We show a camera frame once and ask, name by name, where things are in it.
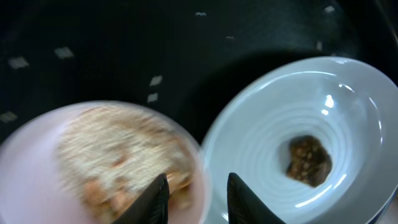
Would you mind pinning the brown food lump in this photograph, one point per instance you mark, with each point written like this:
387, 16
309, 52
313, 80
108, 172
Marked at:
310, 162

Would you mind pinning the round black tray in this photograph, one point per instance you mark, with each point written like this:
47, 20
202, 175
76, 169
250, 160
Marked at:
185, 59

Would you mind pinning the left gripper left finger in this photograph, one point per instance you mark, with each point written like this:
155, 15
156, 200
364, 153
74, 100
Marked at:
151, 207

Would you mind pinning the pink bowl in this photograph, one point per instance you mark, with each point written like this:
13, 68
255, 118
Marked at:
32, 190

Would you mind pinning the grey plate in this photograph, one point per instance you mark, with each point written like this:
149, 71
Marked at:
350, 106

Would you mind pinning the oats and nuts food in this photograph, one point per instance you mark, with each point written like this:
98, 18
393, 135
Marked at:
109, 155

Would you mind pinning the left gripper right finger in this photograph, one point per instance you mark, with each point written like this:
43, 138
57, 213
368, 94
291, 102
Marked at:
244, 206

